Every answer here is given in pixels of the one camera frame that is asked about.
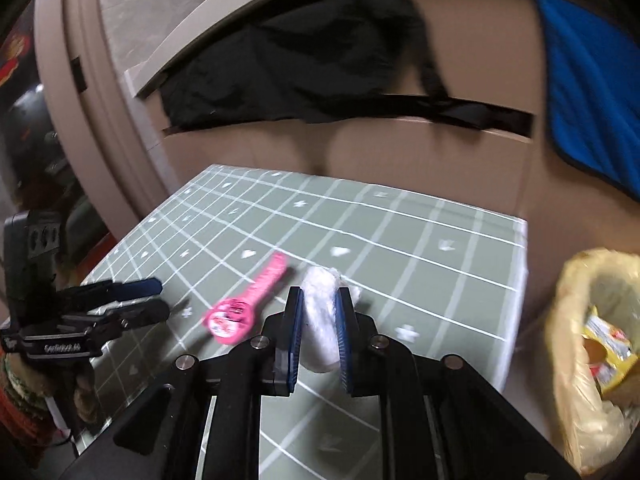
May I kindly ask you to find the trash bin with yellow bag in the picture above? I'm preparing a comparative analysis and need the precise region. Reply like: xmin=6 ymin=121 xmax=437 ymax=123
xmin=544 ymin=248 xmax=639 ymax=474

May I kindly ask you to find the pink toy watch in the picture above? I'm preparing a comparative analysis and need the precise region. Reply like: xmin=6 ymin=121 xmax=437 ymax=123
xmin=202 ymin=252 xmax=288 ymax=346

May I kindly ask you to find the yellow wrapper in bin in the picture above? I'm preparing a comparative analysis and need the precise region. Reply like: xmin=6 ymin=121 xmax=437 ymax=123
xmin=582 ymin=306 xmax=639 ymax=394

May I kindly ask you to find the black cloth on cabinet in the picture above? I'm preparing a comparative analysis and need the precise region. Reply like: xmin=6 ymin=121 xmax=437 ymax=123
xmin=160 ymin=0 xmax=533 ymax=136

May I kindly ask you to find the blue towel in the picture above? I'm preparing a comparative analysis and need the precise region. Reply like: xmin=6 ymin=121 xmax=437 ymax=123
xmin=535 ymin=0 xmax=639 ymax=200

